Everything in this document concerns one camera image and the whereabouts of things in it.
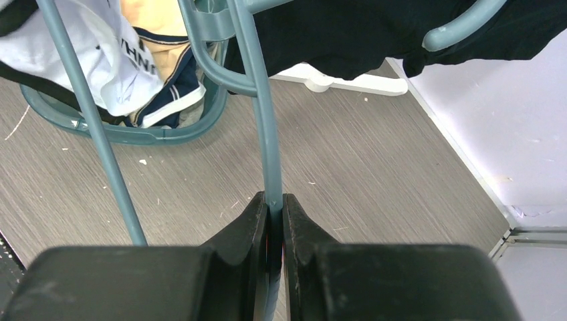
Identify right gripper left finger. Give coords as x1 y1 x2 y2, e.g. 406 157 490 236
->
2 193 267 321

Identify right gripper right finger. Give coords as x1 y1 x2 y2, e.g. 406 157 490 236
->
282 194 521 320

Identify white black underwear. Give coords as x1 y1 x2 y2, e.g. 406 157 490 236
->
1 1 172 127

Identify black garment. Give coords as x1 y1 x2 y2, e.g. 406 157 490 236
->
254 0 566 80

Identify beige underwear navy trim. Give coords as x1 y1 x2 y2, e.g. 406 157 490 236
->
120 0 190 82

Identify teal plastic basket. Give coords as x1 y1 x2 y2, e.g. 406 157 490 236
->
19 76 229 146

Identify white clothes rack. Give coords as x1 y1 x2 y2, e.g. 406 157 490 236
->
271 64 409 96

